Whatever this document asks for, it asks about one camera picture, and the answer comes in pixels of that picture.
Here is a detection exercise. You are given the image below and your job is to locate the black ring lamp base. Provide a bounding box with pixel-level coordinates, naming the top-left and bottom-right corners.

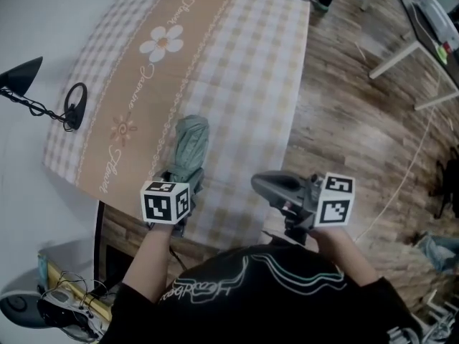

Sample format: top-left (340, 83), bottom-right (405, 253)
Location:
top-left (63, 82), bottom-right (88, 131)

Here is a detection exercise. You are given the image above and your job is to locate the person's right forearm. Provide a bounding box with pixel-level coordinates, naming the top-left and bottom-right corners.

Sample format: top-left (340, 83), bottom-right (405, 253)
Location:
top-left (307, 225), bottom-right (382, 290)

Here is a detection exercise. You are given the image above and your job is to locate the yellow wooden frame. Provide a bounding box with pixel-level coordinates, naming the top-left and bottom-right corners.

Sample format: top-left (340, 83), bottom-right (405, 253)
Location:
top-left (37, 248), bottom-right (113, 333)

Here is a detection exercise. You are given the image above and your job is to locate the white metal rack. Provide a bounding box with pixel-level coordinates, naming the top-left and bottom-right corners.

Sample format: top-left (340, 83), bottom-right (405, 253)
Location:
top-left (386, 288), bottom-right (459, 344)

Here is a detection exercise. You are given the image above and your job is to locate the person's black printed t-shirt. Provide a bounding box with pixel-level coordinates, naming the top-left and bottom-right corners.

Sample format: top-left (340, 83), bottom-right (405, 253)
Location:
top-left (95, 243), bottom-right (425, 344)

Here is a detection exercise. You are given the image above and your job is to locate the green umbrella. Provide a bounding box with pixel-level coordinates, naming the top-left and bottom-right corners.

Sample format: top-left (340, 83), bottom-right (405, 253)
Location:
top-left (161, 115), bottom-right (211, 208)

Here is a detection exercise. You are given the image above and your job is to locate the checkered cloth table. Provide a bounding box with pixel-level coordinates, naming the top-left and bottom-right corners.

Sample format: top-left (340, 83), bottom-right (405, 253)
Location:
top-left (42, 0), bottom-right (311, 251)

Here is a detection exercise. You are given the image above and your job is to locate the black cone lamp head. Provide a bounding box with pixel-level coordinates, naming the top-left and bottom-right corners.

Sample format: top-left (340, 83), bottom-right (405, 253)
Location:
top-left (0, 56), bottom-right (44, 97)

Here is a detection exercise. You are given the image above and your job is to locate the person's left forearm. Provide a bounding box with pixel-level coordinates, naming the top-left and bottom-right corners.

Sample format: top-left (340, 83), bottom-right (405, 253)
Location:
top-left (120, 222), bottom-right (181, 302)

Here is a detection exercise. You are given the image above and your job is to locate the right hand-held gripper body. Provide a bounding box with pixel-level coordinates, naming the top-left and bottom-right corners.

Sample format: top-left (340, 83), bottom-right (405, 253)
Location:
top-left (278, 172), bottom-right (356, 246)

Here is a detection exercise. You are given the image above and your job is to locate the white frame desk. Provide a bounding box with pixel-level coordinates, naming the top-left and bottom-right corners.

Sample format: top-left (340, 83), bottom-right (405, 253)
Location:
top-left (360, 0), bottom-right (459, 111)

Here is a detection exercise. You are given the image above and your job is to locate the white floor cable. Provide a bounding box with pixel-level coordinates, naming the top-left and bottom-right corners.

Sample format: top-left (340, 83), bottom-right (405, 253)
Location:
top-left (354, 73), bottom-right (443, 244)

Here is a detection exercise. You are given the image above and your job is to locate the grey round device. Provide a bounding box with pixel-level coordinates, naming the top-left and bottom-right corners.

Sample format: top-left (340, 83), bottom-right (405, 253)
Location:
top-left (0, 287), bottom-right (49, 332)

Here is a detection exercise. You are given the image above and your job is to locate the white device on desk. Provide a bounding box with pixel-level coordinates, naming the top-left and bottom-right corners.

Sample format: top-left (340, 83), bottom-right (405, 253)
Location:
top-left (402, 0), bottom-right (458, 44)

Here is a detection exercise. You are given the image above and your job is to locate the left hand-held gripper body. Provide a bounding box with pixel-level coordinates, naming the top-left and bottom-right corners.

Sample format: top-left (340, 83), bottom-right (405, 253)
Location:
top-left (140, 169), bottom-right (191, 239)

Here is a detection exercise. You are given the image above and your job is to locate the blue crumpled cloth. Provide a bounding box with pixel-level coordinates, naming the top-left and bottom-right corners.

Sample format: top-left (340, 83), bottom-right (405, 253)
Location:
top-left (417, 230), bottom-right (459, 276)

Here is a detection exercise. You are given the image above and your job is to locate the grey gripper with wires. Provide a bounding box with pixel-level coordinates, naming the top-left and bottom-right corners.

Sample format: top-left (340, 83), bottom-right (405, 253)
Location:
top-left (36, 270), bottom-right (121, 344)

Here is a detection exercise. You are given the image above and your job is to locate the black coiled lamp cable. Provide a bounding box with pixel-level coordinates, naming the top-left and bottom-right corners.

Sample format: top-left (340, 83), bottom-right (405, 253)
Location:
top-left (0, 87), bottom-right (75, 133)

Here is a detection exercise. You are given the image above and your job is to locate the black bag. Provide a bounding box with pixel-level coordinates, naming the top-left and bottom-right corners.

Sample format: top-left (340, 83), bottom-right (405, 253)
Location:
top-left (427, 146), bottom-right (459, 221)

